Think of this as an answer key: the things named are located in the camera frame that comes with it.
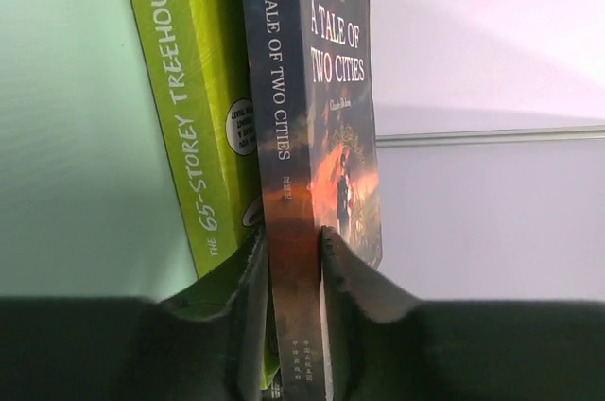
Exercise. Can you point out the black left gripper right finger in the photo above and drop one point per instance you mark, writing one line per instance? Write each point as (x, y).
(387, 344)

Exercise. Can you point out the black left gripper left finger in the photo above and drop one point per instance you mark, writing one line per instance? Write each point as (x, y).
(142, 344)

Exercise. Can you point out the lime green paperback book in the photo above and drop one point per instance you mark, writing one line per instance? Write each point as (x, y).
(196, 57)

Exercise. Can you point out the dark tale two cities book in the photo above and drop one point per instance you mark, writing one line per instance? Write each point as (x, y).
(311, 88)

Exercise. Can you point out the mint green open cabinet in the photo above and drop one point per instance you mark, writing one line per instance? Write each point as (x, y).
(88, 205)

